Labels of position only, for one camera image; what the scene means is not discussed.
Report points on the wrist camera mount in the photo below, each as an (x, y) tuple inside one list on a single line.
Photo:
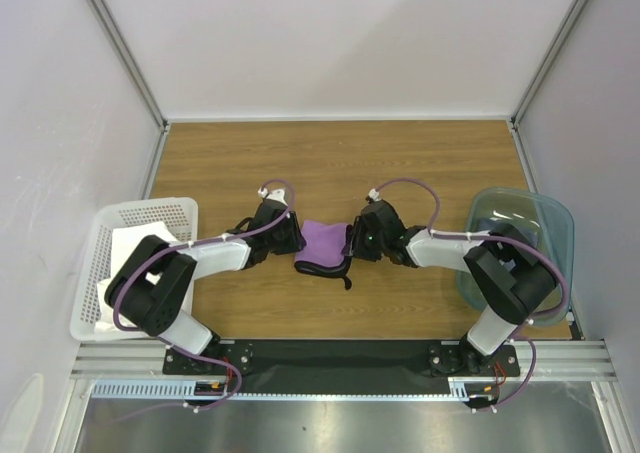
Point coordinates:
[(277, 195), (374, 195)]

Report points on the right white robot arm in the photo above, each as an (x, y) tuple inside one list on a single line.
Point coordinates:
[(517, 282)]

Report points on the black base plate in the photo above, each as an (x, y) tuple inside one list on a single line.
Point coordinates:
[(358, 367)]

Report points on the white plastic laundry basket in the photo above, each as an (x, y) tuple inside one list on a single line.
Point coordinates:
[(180, 216)]

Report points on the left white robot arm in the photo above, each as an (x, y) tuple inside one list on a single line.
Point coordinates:
[(226, 253)]

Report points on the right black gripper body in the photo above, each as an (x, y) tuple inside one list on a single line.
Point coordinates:
[(356, 239)]

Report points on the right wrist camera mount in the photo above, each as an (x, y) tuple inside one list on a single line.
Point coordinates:
[(374, 195)]

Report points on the clear blue plastic tray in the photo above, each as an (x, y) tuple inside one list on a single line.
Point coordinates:
[(555, 227)]

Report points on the purple towel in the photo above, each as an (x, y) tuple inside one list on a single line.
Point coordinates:
[(327, 251)]

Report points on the aluminium frame rail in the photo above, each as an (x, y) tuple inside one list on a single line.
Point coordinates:
[(146, 369)]

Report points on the dark blue towel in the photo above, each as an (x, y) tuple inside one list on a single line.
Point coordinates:
[(490, 224)]

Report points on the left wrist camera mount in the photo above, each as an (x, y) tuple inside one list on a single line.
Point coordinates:
[(277, 195)]

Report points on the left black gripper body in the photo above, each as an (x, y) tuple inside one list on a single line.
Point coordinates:
[(285, 240)]

